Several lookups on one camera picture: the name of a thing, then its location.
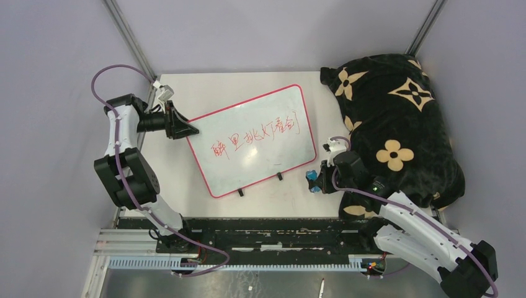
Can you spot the right aluminium corner post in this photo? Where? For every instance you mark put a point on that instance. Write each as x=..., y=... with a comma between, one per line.
x=424, y=29

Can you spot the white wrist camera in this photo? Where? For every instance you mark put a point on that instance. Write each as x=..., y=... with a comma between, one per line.
x=164, y=93
x=335, y=147

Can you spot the left aluminium corner post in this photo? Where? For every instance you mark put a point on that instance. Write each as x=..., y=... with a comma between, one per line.
x=130, y=41

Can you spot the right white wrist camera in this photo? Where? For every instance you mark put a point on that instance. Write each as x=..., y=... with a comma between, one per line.
x=335, y=147

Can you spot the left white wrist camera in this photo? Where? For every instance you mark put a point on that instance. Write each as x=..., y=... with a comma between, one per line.
x=164, y=93

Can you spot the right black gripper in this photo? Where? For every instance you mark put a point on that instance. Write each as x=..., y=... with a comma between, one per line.
x=322, y=179

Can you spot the aluminium frame rails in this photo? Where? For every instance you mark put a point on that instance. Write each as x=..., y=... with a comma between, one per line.
x=129, y=242

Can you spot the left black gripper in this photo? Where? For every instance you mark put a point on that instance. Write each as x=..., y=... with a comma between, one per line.
x=177, y=126

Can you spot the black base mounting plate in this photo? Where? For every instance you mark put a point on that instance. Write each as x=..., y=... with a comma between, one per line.
x=263, y=242

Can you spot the white marker pen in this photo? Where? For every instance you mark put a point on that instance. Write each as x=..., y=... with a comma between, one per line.
x=321, y=288

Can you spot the black floral plush blanket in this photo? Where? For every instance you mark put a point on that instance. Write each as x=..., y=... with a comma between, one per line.
x=396, y=126

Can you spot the aluminium corner post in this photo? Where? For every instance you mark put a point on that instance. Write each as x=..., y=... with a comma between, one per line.
x=424, y=29
x=130, y=41

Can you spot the blue whiteboard eraser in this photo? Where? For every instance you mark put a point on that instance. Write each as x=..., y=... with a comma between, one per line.
x=311, y=177

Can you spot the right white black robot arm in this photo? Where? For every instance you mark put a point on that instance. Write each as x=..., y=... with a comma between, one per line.
x=461, y=268

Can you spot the blue toothed cable duct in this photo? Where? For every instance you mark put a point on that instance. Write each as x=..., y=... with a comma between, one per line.
x=176, y=264

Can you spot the red framed whiteboard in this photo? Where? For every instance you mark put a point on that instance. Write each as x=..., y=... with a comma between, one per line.
x=252, y=141

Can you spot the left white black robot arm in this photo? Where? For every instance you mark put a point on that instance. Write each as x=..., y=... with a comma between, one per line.
x=123, y=170

